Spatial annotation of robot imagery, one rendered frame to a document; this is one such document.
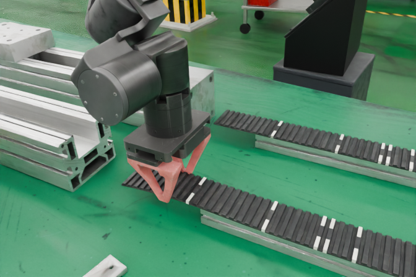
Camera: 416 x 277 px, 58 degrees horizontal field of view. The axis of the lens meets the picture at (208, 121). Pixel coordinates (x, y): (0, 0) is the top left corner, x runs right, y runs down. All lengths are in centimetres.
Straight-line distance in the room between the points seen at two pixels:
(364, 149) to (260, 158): 16
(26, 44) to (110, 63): 55
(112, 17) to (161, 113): 11
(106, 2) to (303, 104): 48
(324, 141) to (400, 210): 14
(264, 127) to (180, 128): 23
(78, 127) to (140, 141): 20
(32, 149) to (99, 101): 26
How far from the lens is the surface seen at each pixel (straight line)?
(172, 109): 42
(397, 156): 61
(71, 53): 88
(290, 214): 48
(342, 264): 47
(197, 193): 49
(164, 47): 39
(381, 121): 76
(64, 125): 65
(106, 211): 55
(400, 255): 47
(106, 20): 42
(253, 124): 64
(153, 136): 44
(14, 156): 66
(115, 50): 38
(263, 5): 360
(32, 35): 91
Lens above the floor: 115
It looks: 31 degrees down
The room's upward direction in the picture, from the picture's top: 3 degrees counter-clockwise
